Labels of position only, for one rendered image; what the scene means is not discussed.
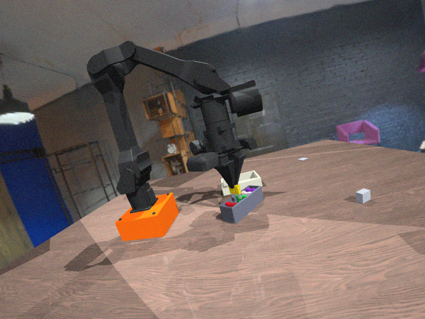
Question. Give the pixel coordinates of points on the white square tray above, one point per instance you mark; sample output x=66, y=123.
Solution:
x=248, y=178

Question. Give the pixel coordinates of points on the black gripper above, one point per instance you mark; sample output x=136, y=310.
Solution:
x=225, y=155

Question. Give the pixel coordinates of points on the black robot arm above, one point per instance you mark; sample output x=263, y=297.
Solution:
x=107, y=71

